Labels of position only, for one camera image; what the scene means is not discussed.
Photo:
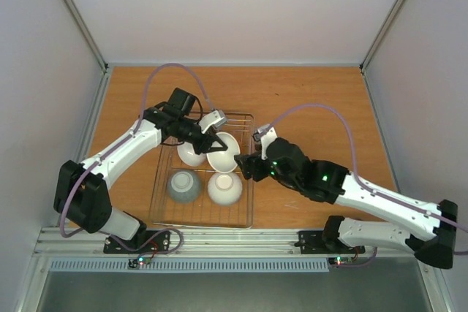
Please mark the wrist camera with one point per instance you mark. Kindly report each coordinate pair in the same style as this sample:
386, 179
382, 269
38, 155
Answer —
215, 119
263, 137

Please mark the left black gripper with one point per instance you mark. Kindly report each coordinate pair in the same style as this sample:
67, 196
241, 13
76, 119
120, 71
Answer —
208, 141

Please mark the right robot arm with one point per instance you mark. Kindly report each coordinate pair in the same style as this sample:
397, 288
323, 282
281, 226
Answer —
424, 229

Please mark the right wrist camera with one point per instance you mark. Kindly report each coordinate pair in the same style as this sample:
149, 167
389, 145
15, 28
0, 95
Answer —
263, 137

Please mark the left circuit board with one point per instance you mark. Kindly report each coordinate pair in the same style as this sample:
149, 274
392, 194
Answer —
138, 263

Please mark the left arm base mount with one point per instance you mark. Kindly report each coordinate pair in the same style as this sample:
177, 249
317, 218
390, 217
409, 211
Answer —
144, 241

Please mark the slotted cable duct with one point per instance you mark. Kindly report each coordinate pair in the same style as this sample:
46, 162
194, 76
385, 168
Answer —
193, 265

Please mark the grey bowl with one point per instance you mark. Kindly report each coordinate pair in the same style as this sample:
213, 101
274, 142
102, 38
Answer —
184, 186

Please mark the white bowl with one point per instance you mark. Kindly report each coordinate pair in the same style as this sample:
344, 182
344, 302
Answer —
188, 156
225, 189

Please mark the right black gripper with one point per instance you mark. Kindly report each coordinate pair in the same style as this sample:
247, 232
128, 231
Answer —
252, 166

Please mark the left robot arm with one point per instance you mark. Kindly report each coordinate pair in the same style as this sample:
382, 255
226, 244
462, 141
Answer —
82, 192

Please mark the right circuit board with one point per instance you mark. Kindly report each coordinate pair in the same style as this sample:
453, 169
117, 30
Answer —
337, 261

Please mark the wire dish rack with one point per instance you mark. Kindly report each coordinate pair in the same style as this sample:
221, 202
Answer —
201, 211

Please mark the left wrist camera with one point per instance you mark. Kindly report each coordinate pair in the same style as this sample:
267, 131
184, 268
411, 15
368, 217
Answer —
215, 119

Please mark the circuit board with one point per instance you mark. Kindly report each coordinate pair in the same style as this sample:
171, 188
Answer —
138, 263
337, 261

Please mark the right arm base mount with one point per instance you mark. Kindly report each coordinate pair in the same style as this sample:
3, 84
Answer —
311, 242

